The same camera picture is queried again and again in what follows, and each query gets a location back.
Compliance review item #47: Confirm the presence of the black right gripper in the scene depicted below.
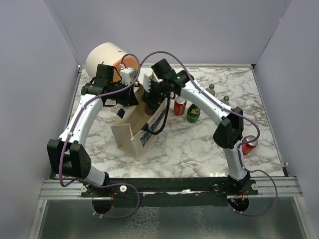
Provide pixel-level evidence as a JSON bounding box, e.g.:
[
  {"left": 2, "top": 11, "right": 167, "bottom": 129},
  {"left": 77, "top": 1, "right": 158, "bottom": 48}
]
[{"left": 141, "top": 78, "right": 168, "bottom": 109}]

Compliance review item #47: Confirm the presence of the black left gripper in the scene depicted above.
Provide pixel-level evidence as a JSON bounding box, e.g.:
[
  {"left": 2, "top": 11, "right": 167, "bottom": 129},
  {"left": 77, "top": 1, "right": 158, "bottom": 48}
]
[{"left": 109, "top": 80, "right": 139, "bottom": 106}]

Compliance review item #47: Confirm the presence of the purple Fanta can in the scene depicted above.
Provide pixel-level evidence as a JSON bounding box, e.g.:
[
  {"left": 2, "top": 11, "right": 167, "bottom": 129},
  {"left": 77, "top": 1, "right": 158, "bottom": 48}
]
[{"left": 145, "top": 104, "right": 157, "bottom": 116}]

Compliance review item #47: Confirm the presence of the red cola can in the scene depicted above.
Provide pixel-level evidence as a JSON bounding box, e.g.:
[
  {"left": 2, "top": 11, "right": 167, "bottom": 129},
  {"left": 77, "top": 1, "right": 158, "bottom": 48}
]
[
  {"left": 173, "top": 96, "right": 187, "bottom": 116},
  {"left": 242, "top": 135, "right": 258, "bottom": 155}
]

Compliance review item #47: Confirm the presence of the beige canvas tote bag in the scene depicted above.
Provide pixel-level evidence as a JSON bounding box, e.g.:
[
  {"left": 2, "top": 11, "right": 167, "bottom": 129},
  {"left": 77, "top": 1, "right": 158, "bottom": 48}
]
[{"left": 111, "top": 74, "right": 167, "bottom": 161}]

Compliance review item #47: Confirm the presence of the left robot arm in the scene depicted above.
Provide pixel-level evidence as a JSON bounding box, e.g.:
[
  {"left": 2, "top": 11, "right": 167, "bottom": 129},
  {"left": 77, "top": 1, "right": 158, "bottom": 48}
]
[{"left": 47, "top": 64, "right": 140, "bottom": 197}]

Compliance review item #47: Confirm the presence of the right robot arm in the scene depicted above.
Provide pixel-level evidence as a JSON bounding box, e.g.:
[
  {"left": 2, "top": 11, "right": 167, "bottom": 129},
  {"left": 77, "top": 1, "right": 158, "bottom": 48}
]
[{"left": 150, "top": 59, "right": 250, "bottom": 195}]

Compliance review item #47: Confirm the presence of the green Perrier bottle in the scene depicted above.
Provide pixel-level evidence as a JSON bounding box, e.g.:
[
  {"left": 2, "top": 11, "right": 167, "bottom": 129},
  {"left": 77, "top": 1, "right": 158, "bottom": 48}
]
[{"left": 186, "top": 104, "right": 201, "bottom": 123}]

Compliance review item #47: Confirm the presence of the white round drawer box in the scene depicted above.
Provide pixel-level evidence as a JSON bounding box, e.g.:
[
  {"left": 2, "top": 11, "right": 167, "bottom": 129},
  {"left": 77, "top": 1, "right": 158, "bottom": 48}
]
[{"left": 86, "top": 42, "right": 140, "bottom": 85}]

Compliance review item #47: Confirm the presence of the clear Chang bottle far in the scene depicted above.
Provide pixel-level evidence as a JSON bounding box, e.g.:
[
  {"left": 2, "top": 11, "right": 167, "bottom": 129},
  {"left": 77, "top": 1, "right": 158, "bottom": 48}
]
[{"left": 206, "top": 84, "right": 215, "bottom": 96}]

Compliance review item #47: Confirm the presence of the clear chang bottle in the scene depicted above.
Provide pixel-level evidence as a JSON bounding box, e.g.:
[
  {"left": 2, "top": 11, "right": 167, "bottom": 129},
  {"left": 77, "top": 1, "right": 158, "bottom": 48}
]
[
  {"left": 206, "top": 84, "right": 215, "bottom": 96},
  {"left": 221, "top": 96, "right": 230, "bottom": 106}
]

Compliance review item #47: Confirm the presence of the clear Chang bottle near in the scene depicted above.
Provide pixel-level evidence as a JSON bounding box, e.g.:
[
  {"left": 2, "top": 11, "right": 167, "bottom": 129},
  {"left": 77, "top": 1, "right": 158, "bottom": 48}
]
[{"left": 221, "top": 96, "right": 230, "bottom": 106}]

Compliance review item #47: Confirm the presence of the red cola can lying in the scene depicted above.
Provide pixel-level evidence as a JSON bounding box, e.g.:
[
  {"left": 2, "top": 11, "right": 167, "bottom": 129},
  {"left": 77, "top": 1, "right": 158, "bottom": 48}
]
[{"left": 242, "top": 135, "right": 258, "bottom": 155}]

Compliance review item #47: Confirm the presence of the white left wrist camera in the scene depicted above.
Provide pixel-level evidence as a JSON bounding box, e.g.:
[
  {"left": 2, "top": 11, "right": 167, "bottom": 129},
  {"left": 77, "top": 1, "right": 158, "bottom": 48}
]
[{"left": 120, "top": 64, "right": 137, "bottom": 86}]

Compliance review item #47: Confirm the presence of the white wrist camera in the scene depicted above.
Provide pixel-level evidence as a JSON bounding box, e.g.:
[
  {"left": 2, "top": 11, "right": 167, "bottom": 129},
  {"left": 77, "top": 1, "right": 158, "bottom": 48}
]
[
  {"left": 120, "top": 64, "right": 137, "bottom": 86},
  {"left": 139, "top": 73, "right": 158, "bottom": 93}
]

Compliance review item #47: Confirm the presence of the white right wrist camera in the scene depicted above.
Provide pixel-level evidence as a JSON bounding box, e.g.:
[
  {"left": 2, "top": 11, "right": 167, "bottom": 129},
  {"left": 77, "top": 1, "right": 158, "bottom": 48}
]
[{"left": 139, "top": 73, "right": 158, "bottom": 93}]

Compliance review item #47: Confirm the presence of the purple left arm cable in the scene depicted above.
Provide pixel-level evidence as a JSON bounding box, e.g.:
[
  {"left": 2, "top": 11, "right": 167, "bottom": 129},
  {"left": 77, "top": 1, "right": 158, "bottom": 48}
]
[{"left": 59, "top": 53, "right": 144, "bottom": 220}]

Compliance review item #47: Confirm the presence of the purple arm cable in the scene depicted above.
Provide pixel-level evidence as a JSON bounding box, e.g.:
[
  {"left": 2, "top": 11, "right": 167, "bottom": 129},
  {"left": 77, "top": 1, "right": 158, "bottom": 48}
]
[
  {"left": 138, "top": 51, "right": 279, "bottom": 217},
  {"left": 59, "top": 53, "right": 144, "bottom": 220}
]

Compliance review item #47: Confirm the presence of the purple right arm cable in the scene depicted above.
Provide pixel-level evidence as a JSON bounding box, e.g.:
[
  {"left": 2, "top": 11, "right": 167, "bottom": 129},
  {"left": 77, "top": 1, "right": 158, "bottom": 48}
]
[{"left": 138, "top": 51, "right": 279, "bottom": 217}]

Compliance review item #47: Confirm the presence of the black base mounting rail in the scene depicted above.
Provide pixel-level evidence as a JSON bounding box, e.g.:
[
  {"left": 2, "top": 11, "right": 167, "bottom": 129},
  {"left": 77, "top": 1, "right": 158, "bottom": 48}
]
[{"left": 79, "top": 177, "right": 258, "bottom": 208}]

